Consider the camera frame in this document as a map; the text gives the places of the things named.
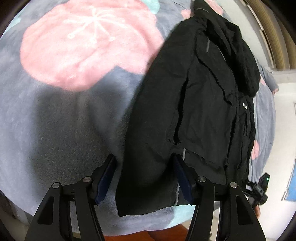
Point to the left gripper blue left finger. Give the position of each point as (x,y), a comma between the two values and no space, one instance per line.
(102,177)

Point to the brown striped window blind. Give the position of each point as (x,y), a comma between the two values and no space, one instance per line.
(278,42)

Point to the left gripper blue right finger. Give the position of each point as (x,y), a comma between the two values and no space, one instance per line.
(186,178)

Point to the grey floral bed blanket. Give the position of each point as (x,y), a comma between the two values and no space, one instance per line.
(53,134)

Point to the person's right hand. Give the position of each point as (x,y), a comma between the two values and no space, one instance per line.
(257,211)

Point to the black hooded jacket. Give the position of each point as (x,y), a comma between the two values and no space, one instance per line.
(196,101)

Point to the colourful wall map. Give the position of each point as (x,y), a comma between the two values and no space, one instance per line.
(290,192)

